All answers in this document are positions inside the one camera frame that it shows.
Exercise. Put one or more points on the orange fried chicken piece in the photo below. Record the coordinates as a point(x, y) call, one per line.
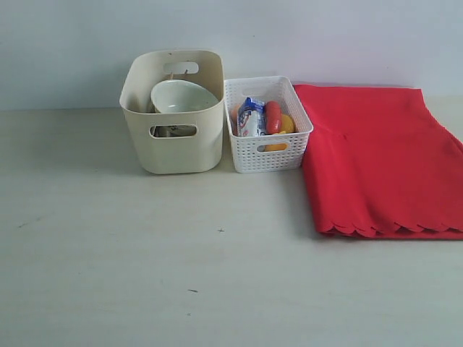
point(233, 118)

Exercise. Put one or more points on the blue white milk carton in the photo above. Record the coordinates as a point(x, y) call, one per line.
point(251, 121)

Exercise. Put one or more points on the yellow cheese wedge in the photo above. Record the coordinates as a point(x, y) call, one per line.
point(275, 147)

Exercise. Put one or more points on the yellow lemon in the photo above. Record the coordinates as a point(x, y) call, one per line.
point(287, 124)

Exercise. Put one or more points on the white perforated plastic basket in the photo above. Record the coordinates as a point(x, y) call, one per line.
point(248, 152)

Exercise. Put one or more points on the red sausage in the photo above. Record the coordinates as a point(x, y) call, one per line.
point(273, 117)

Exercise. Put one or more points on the cream plastic tub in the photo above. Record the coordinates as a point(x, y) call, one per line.
point(175, 155)

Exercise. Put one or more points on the stainless steel cup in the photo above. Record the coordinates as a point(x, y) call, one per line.
point(161, 131)

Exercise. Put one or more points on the pale green ceramic bowl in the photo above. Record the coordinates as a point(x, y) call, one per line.
point(179, 96)

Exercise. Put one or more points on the red table cloth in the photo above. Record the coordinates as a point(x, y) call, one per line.
point(378, 165)

